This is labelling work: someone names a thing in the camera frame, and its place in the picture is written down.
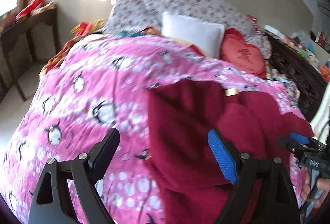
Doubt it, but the dark wooden side table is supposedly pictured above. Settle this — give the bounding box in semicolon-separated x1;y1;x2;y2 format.
1;2;61;101

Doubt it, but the white pillow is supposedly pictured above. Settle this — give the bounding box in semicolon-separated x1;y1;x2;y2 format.
161;11;225;59

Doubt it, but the red box on table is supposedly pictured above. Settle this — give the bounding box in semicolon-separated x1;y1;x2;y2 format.
15;0;43;21

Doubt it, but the pink penguin blanket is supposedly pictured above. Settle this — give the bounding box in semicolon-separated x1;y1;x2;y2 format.
1;35;305;223

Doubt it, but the red heart cushion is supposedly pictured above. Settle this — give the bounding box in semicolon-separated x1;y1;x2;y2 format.
220;28;266;79

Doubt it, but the white ornate chair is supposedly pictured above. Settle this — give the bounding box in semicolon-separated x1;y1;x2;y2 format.
310;84;330;144

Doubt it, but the right hand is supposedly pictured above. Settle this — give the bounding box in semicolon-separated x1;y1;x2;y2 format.
300;170;330;209

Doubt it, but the dark carved wooden headboard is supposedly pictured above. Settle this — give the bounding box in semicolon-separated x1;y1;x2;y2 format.
266;33;327;121

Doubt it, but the dark red sweater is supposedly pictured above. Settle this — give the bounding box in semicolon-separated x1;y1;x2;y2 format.
145;79;312;223

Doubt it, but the floral grey quilt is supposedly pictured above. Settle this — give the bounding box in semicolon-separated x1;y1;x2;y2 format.
104;0;271;59

